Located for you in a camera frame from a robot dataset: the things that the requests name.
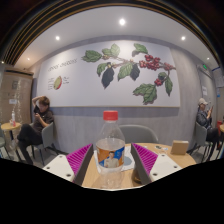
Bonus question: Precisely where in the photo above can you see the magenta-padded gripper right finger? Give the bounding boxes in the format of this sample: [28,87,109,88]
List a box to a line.
[130,142,183,186]

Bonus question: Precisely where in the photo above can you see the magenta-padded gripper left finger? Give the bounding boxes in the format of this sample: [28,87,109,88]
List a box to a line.
[42,143,95,187]

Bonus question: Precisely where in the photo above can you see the clear plastic bottle red cap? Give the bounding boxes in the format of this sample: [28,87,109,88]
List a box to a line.
[95,110,126,189]

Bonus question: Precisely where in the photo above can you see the brown cardboard box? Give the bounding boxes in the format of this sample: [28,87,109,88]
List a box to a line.
[170,140,190,156]

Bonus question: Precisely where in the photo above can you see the grey shell chair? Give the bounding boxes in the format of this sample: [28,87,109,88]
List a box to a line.
[118,124,160,145]
[31,122,59,166]
[189,122,214,156]

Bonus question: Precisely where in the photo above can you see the small clear drink bottle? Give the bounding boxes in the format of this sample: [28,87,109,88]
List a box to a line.
[10,110,17,127]

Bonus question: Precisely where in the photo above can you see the round ceiling spotlights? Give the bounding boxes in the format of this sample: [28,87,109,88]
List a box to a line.
[25,18,187,62]

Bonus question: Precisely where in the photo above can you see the coffee branch wall mural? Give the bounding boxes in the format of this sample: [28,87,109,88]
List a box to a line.
[35,39,182,108]

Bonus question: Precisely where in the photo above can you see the framed wall notice board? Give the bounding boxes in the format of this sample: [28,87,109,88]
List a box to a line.
[213,68,224,88]

